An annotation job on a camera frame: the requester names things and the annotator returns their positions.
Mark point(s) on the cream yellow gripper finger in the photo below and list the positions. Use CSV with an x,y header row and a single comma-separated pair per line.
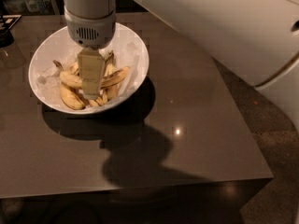
x,y
91,66

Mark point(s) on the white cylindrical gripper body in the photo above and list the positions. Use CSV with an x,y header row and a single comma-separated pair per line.
x,y
90,32

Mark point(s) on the crosswise yellow banana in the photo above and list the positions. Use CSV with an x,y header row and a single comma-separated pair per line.
x,y
107,81

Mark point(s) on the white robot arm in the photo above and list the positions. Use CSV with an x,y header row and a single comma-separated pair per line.
x,y
256,39

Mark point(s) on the middle yellow banana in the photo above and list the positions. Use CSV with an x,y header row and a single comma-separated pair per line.
x,y
97,102

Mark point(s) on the left yellow banana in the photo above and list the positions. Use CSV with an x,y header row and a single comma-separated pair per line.
x,y
69,84

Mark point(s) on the white bowl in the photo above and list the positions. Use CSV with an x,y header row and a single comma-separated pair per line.
x,y
60,46

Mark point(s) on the black object at table edge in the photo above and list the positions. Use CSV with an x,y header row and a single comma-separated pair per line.
x,y
6,24

